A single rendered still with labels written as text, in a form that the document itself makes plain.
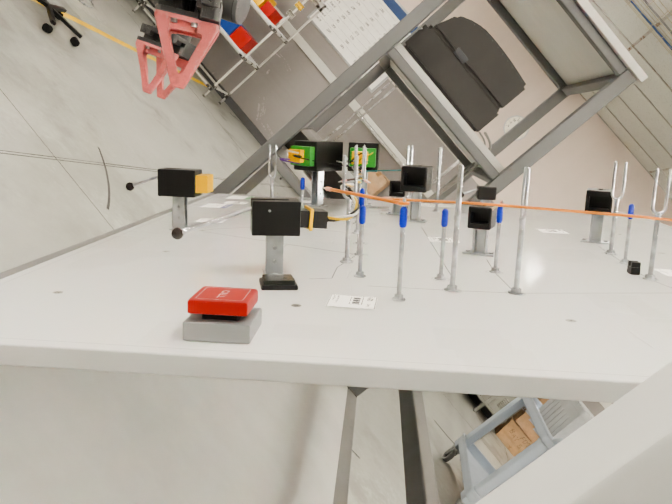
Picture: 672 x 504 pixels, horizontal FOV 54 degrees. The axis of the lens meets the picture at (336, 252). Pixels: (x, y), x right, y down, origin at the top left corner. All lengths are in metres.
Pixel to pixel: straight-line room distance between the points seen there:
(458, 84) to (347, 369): 1.36
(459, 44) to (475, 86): 0.11
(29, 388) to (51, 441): 0.07
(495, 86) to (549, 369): 1.33
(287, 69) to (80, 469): 8.05
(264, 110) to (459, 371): 8.23
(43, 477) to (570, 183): 7.93
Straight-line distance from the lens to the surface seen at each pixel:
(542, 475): 0.17
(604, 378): 0.55
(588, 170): 8.47
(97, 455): 0.85
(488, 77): 1.82
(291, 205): 0.77
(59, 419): 0.85
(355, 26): 8.63
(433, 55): 1.80
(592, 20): 1.79
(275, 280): 0.73
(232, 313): 0.55
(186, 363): 0.53
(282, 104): 8.64
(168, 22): 0.77
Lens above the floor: 1.29
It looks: 10 degrees down
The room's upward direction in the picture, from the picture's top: 50 degrees clockwise
